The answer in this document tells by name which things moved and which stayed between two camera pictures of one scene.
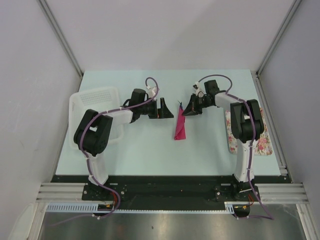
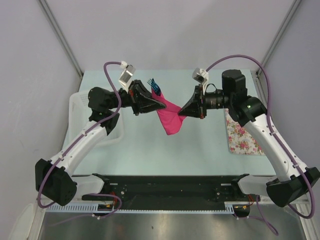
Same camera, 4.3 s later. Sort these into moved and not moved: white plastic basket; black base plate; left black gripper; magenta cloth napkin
Moved: left black gripper; magenta cloth napkin
Not moved: black base plate; white plastic basket
